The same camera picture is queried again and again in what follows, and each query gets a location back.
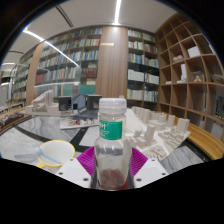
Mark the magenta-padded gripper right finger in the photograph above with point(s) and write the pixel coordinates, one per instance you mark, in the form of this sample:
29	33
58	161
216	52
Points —
150	171

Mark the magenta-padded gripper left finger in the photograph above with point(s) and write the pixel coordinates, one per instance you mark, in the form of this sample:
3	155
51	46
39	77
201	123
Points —
75	171

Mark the clear plastic bottle green label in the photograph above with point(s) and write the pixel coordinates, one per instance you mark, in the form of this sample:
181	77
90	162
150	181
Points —
112	153

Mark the pale blue spoon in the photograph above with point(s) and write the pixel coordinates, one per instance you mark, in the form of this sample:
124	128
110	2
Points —
46	155

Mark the white city block model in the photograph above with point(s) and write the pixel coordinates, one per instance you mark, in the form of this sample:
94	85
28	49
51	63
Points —
156	133

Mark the curved wooden bench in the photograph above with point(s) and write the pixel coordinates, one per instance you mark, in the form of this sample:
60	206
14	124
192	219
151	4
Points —
208	140
8	128

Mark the dark grey building model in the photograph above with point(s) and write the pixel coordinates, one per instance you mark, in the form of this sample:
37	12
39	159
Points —
81	105

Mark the white building model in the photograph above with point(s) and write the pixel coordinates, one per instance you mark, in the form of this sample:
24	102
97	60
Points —
41	105

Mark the brown relief model board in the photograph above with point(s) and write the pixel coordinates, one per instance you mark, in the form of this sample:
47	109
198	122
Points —
10	120

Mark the narrow bookshelf unit with books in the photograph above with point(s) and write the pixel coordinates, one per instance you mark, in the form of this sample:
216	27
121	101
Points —
143	66

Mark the wooden cubby shelf unit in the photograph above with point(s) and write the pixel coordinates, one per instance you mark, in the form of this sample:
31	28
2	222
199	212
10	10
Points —
190	73

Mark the wide bookshelf unit with books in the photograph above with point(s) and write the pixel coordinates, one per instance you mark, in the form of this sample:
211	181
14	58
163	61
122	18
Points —
66	60

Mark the straight ceiling light strip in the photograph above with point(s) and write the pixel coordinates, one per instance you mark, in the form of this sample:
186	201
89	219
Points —
117	11

